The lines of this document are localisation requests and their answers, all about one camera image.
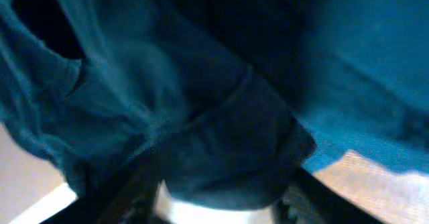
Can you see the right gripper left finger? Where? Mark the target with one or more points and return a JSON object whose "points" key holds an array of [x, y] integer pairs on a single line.
{"points": [[128, 198]]}

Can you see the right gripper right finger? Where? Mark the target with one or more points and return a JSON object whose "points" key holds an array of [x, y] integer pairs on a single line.
{"points": [[308, 201]]}

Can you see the navy blue shorts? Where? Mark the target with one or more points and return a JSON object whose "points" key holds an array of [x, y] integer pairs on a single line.
{"points": [[223, 100]]}

